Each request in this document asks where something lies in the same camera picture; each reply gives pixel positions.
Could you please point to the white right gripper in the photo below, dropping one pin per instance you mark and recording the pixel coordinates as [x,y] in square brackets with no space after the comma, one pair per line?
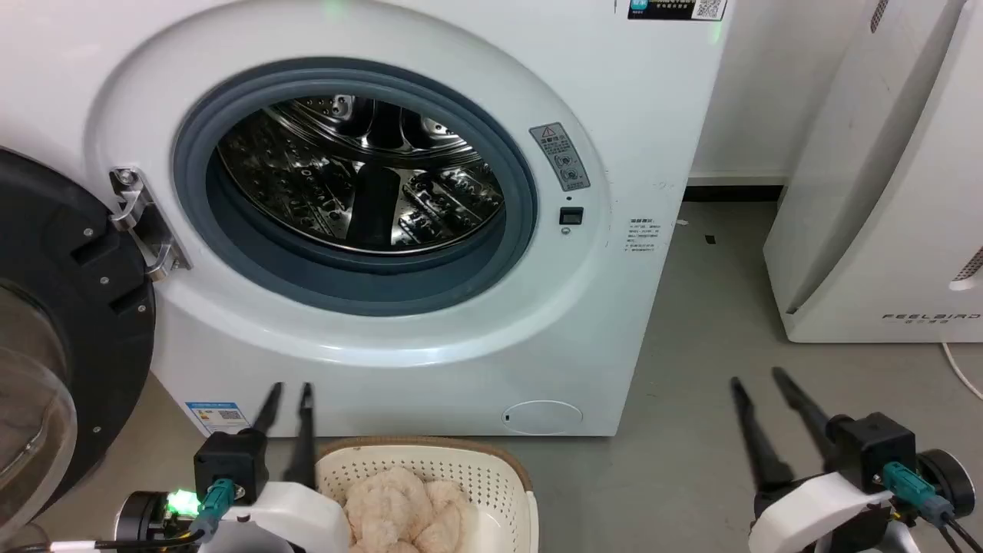
[814,511]

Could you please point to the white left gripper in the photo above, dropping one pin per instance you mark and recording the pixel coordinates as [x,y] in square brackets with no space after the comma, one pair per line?
[296,518]

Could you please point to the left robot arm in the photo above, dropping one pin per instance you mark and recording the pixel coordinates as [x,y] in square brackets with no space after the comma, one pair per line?
[146,518]

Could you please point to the fluffy pink plush toy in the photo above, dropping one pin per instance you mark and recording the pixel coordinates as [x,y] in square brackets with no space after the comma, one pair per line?
[399,511]

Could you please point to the black round washer door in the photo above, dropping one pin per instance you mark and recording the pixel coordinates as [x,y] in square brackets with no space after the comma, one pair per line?
[84,307]

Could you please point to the stainless steel washing machine drum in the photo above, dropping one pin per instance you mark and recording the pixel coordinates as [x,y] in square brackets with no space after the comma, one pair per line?
[307,177]

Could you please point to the silver metal door hinge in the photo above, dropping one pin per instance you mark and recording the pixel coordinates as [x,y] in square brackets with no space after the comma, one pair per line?
[142,219]

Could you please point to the blue energy label sticker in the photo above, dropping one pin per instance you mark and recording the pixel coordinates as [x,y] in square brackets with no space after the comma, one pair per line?
[218,417]

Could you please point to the grey rubber door gasket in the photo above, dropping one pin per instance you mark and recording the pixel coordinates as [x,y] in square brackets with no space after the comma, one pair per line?
[253,261]

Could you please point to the white perforated laundry basket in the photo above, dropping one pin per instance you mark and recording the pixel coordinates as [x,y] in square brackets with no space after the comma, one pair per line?
[491,480]

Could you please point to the oval drain filter cover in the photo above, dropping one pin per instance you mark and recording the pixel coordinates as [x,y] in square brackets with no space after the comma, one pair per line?
[541,417]

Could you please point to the white air purifier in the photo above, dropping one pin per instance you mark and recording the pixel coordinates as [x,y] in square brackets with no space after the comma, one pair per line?
[883,192]

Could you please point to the grey warning sticker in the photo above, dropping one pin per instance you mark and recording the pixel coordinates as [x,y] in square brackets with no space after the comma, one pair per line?
[561,157]

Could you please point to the white front-load washing machine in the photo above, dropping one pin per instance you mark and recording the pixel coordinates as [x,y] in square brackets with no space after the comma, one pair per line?
[430,31]

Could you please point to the black QR code sticker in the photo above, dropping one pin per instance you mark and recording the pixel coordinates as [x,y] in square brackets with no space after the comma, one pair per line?
[676,8]

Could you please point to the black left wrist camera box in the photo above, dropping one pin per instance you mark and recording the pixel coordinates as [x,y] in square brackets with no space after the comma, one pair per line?
[229,465]

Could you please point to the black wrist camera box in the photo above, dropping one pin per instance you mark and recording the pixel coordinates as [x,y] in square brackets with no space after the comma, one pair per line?
[229,465]
[875,449]

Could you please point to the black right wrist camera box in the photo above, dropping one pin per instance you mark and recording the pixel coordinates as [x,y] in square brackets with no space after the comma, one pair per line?
[875,449]

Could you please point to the black wall baseboard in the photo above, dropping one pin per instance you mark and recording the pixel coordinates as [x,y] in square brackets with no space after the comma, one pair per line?
[733,193]

